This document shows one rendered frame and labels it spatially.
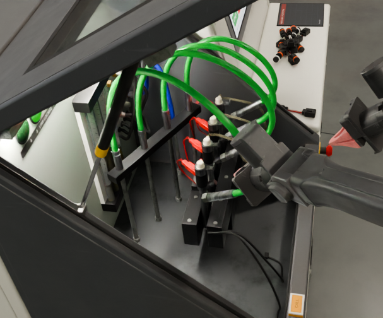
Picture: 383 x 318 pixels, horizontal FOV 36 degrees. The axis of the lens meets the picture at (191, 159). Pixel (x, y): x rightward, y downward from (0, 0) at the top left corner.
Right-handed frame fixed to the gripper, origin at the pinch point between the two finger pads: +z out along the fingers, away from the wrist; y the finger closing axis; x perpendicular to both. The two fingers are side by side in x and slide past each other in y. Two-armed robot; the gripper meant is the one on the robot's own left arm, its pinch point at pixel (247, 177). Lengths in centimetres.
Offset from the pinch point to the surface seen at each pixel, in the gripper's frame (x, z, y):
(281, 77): -5, 58, -47
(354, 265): 81, 114, -49
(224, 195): 1.0, 6.3, 4.2
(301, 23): -14, 75, -73
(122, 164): -15.8, 30.5, 13.1
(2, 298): -10, 23, 52
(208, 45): -25.3, 14.1, -15.9
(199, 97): -18.3, -6.7, 0.0
